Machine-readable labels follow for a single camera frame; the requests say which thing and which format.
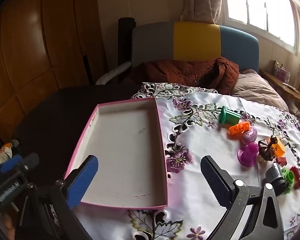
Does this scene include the magenta perforated dome toy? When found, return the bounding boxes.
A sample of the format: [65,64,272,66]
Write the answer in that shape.
[237,142,260,167]

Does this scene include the pink cardboard box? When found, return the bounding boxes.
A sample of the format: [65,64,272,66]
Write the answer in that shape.
[65,97,169,210]

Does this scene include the white and orange bag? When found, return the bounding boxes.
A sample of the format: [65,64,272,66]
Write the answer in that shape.
[0,142,14,165]

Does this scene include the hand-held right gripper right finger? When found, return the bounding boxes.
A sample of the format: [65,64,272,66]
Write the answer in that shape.
[200,155,284,240]

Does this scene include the rust brown blanket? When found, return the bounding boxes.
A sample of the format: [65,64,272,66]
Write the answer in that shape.
[125,57,240,95]

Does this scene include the beige patterned curtain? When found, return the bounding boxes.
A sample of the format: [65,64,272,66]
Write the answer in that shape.
[180,0,228,25]

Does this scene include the wooden wardrobe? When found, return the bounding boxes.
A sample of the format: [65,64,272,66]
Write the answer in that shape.
[0,0,108,125]

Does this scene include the orange yellow toy piece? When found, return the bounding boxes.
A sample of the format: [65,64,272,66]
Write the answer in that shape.
[275,137,286,157]

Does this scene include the pale pink duvet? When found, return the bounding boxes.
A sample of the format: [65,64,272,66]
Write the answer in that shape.
[231,70,290,113]

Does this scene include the brown pumpkin toy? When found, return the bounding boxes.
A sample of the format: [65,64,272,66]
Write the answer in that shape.
[258,135,278,161]

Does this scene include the orange block toy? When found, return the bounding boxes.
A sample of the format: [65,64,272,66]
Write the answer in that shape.
[228,121,250,137]

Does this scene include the white floral embroidered tablecloth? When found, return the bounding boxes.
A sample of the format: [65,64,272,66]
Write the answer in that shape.
[126,82,300,240]

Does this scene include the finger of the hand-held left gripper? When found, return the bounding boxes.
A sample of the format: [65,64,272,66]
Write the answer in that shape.
[0,152,40,178]

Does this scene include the red gear toy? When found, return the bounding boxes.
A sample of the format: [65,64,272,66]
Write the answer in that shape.
[290,165,300,189]

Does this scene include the purple storage box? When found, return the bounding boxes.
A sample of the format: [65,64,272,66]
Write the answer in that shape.
[273,60,289,79]

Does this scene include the green cylinder toy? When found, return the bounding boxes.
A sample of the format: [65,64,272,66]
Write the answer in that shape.
[219,106,241,125]

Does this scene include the grey yellow blue headboard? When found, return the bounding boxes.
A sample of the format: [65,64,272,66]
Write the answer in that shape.
[131,21,259,73]

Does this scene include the black chair back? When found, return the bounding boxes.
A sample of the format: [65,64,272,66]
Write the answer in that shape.
[118,17,136,64]

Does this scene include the black grey cylinder toy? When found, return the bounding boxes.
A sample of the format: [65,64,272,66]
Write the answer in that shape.
[266,164,287,195]

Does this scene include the wooden side shelf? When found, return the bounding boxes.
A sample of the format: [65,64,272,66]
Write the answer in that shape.
[260,69,300,110]

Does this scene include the bright window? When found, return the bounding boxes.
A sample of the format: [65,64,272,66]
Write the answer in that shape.
[222,0,300,55]

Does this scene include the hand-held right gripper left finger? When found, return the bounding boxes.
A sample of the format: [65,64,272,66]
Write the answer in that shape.
[22,155,99,240]

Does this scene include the green toy cup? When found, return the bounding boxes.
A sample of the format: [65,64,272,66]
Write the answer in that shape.
[281,167,295,194]

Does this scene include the white chair armrest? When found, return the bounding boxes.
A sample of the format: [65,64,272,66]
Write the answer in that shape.
[95,61,132,85]

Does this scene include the light purple ball toy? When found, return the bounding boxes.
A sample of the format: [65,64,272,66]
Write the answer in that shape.
[241,127,258,145]

